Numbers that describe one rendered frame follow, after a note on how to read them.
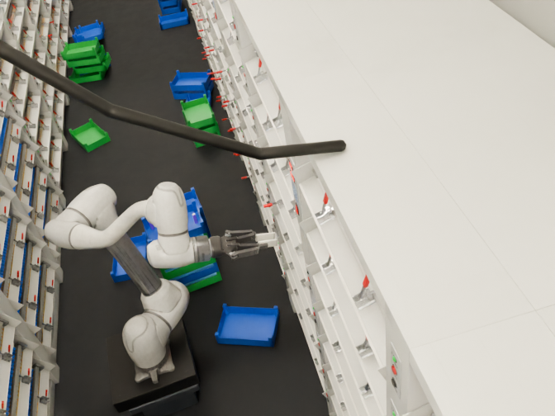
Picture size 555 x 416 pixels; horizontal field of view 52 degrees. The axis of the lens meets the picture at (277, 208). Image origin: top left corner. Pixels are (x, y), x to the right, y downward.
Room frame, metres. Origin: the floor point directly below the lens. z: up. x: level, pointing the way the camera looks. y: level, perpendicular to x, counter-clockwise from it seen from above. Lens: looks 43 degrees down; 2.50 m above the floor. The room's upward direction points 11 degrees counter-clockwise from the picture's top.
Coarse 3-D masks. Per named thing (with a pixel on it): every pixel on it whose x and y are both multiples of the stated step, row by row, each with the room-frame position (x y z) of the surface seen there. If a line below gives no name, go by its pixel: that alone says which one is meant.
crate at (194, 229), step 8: (192, 200) 2.34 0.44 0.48; (192, 208) 2.34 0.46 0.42; (200, 216) 2.24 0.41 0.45; (144, 224) 2.26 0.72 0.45; (192, 224) 2.24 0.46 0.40; (200, 224) 2.16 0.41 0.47; (152, 232) 2.23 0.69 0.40; (192, 232) 2.14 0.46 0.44; (200, 232) 2.15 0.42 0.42; (152, 240) 2.17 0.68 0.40
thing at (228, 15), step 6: (222, 0) 2.36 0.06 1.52; (228, 0) 2.36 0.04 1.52; (222, 6) 2.34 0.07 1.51; (228, 6) 2.31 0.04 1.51; (222, 12) 2.28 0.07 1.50; (228, 12) 2.25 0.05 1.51; (228, 18) 2.21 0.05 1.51; (228, 24) 2.16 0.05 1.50; (234, 30) 2.09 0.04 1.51; (234, 36) 2.05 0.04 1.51
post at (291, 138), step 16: (304, 80) 1.23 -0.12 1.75; (320, 80) 1.21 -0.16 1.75; (336, 80) 1.20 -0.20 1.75; (352, 80) 1.19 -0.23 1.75; (288, 96) 1.17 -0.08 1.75; (304, 96) 1.16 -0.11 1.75; (288, 128) 1.16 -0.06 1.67; (304, 160) 1.14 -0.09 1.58; (304, 208) 1.14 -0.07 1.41; (304, 240) 1.18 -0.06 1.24; (304, 256) 1.23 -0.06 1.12; (320, 320) 1.14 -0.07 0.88
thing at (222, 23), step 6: (222, 18) 2.53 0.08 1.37; (222, 24) 2.53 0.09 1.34; (222, 30) 2.53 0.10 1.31; (228, 30) 2.50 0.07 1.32; (228, 36) 2.44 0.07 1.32; (228, 42) 2.36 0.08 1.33; (234, 42) 2.36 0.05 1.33; (234, 48) 2.32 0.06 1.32; (234, 54) 2.27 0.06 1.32; (234, 60) 2.22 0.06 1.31; (240, 60) 2.20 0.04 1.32; (240, 66) 2.11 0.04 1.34; (240, 72) 2.10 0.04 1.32; (246, 90) 1.93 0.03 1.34
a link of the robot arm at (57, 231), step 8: (64, 216) 1.69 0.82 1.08; (72, 216) 1.69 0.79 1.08; (80, 216) 1.69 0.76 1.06; (48, 224) 1.69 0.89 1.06; (56, 224) 1.67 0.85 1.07; (64, 224) 1.65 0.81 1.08; (72, 224) 1.64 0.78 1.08; (88, 224) 1.69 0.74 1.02; (48, 232) 1.66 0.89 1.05; (56, 232) 1.63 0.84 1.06; (64, 232) 1.61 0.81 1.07; (56, 240) 1.61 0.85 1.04; (64, 240) 1.59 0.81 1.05; (72, 248) 1.59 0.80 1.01
